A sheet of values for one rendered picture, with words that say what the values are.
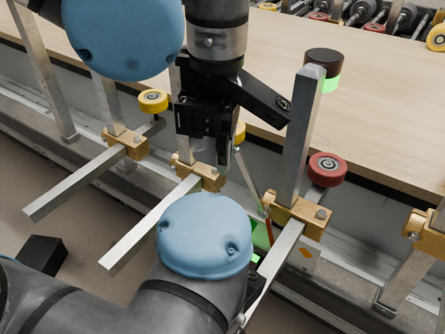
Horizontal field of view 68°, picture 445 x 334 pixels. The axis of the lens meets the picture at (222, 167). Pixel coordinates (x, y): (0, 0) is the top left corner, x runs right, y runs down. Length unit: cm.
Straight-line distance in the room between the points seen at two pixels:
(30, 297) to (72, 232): 159
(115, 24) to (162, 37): 3
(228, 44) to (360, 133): 53
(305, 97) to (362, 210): 47
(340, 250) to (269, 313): 64
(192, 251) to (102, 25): 15
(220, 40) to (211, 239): 24
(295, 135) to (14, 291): 43
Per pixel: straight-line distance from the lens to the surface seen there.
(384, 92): 105
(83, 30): 22
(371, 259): 97
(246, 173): 58
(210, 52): 40
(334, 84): 55
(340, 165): 74
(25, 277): 29
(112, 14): 22
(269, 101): 45
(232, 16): 39
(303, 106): 52
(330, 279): 80
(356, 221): 95
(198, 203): 26
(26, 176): 229
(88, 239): 180
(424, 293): 97
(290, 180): 62
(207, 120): 46
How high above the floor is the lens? 138
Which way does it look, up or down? 43 degrees down
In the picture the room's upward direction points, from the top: straight up
